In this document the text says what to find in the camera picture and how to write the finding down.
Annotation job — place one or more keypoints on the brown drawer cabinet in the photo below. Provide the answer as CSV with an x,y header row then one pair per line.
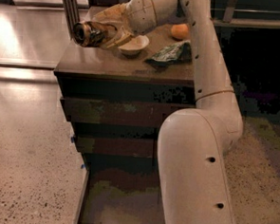
x,y
93,73

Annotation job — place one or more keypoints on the middle drawer front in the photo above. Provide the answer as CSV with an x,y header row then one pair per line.
x,y
118,147

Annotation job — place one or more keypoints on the orange fruit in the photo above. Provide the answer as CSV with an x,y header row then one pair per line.
x,y
180,31

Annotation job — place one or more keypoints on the dark orange soda can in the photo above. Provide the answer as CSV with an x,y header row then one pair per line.
x,y
93,34

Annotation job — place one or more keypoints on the open bottom drawer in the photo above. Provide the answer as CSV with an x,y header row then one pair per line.
x,y
115,196

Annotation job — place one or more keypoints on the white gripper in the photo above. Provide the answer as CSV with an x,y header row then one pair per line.
x,y
140,13

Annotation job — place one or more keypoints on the top drawer front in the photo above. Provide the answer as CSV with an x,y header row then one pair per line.
x,y
119,113

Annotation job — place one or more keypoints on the white paper bowl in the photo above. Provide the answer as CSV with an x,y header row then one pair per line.
x,y
135,45

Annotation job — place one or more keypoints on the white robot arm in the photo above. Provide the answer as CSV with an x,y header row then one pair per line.
x,y
193,141

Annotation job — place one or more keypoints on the green chip bag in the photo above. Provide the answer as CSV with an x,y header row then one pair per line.
x,y
177,53

